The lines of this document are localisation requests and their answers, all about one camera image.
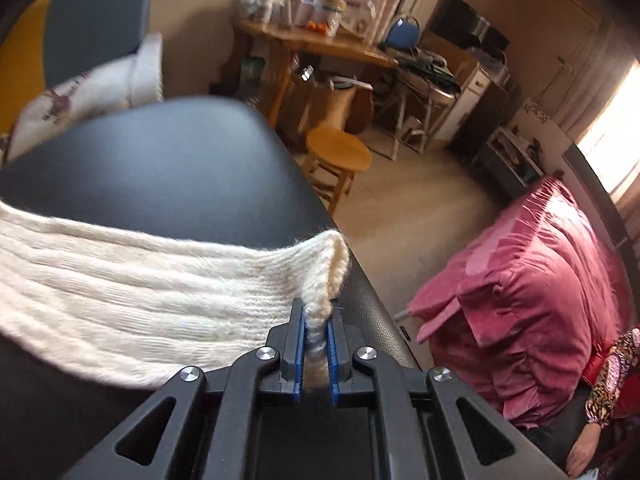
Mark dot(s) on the large tin can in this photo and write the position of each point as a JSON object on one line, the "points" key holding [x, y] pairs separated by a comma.
{"points": [[329, 12]]}

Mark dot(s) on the white cabinet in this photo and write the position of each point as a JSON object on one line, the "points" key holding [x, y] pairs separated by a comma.
{"points": [[465, 100]]}

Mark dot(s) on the brown paper bag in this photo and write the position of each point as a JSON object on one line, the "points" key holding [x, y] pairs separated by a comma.
{"points": [[335, 105]]}

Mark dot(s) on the plain pink curtain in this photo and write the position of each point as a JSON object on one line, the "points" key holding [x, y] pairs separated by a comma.
{"points": [[595, 75]]}

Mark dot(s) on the dark bed headboard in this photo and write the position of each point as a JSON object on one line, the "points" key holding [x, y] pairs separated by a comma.
{"points": [[595, 190]]}

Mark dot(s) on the metal frame chair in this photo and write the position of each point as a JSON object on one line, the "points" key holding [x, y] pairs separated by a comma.
{"points": [[425, 110]]}

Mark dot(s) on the blue chair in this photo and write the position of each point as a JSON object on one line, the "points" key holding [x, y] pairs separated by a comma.
{"points": [[402, 32]]}

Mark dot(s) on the dark green clothes pile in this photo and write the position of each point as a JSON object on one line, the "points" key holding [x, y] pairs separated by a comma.
{"points": [[425, 67]]}

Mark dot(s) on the pink ruffled bedding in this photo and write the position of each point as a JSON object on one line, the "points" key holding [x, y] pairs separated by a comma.
{"points": [[525, 300]]}

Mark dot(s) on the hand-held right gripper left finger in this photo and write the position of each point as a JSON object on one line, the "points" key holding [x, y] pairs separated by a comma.
{"points": [[298, 360]]}

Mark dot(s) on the white shelf unit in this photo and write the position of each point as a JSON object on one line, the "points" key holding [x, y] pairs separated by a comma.
{"points": [[515, 160]]}

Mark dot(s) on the black television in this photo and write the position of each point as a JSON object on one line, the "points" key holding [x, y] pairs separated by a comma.
{"points": [[465, 20]]}

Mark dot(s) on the grey yellow blue sofa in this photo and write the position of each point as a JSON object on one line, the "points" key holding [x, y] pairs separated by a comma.
{"points": [[90, 20]]}

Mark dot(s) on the wooden desk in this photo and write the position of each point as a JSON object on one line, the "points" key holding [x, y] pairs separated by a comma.
{"points": [[325, 45]]}

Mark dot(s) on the white floral board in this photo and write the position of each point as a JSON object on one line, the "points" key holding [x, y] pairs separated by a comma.
{"points": [[547, 120]]}

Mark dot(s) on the round wooden stool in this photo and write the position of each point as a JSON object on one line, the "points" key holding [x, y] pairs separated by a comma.
{"points": [[340, 147]]}

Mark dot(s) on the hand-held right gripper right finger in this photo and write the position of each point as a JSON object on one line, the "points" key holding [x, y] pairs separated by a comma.
{"points": [[334, 370]]}

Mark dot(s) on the white carton box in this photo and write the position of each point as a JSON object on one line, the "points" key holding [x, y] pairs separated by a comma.
{"points": [[360, 19]]}

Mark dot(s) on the glass jar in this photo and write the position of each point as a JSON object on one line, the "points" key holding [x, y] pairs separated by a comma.
{"points": [[281, 7]]}

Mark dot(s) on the cream knitted sweater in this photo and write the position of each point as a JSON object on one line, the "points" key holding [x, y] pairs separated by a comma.
{"points": [[150, 285]]}

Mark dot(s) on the white deer print pillow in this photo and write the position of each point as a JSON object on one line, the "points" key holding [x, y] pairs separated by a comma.
{"points": [[85, 95]]}

